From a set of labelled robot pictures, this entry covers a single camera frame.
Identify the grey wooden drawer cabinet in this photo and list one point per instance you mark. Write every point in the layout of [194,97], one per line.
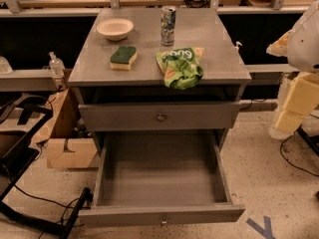
[224,74]

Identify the white bowl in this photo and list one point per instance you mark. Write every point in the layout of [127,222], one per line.
[115,29]

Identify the clear sanitizer bottle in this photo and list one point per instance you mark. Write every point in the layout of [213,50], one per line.
[56,65]

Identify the green chip bag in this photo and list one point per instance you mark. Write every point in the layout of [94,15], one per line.
[181,67]

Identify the cardboard box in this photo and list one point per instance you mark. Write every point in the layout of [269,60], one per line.
[66,147]

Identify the blue floor tape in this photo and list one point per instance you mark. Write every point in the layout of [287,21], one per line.
[265,231]

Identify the small white pump bottle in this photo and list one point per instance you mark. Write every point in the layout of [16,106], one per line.
[237,46]

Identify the grey drawer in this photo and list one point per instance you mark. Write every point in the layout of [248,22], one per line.
[161,178]
[158,116]

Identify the tall drink can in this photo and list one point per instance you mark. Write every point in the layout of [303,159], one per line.
[167,23]

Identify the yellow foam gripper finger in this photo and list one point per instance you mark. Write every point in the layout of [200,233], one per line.
[296,100]
[279,48]

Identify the black stand leg right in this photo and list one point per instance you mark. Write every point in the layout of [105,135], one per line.
[312,141]

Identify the grey top drawer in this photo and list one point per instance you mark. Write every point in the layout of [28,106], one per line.
[158,116]

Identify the black metal stand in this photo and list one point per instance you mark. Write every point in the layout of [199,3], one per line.
[16,156]

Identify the green yellow sponge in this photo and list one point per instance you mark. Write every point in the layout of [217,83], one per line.
[123,58]

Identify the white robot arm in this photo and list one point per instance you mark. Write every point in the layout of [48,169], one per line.
[303,45]

